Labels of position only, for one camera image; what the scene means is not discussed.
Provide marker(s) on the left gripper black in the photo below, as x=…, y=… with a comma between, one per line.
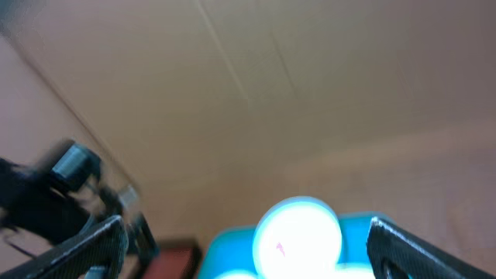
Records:
x=125, y=202

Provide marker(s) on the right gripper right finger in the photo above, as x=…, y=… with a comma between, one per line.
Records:
x=395, y=253

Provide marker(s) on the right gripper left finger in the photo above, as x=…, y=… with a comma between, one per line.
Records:
x=103, y=245

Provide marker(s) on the light blue plate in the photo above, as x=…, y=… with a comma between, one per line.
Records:
x=299, y=237

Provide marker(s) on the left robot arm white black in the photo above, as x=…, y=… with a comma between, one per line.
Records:
x=63, y=194

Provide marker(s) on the dark red tray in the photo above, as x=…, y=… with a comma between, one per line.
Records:
x=176, y=259

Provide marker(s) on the teal plastic tray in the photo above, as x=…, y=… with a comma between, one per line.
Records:
x=233, y=248

